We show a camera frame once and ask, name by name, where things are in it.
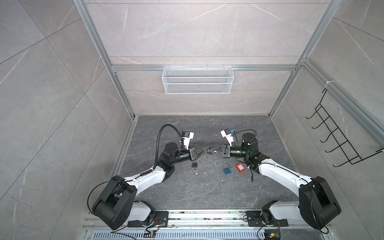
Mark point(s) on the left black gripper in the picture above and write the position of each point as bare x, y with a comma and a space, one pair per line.
193, 154

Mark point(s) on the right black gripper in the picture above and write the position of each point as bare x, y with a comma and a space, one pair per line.
223, 154

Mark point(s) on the blue padlock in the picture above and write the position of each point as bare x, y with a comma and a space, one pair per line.
227, 169

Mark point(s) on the red padlock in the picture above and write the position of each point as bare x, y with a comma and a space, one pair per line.
240, 167

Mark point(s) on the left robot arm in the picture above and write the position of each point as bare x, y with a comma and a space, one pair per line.
117, 202

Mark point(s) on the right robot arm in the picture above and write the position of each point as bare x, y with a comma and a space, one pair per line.
317, 204

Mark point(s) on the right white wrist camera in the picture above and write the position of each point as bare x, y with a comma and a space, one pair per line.
229, 135

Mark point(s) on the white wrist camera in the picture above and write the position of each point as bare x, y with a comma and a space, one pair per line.
229, 135
186, 137

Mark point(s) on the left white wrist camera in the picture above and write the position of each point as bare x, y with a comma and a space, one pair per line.
186, 137

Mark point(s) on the white wire mesh basket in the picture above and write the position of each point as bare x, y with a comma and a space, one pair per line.
198, 80

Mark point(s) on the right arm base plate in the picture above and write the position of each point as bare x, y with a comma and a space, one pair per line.
263, 218

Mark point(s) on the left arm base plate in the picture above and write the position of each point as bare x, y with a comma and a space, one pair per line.
158, 217

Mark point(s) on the aluminium front rail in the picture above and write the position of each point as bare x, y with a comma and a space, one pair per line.
206, 224

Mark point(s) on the black wire hook rack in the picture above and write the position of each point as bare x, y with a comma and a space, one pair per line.
338, 136

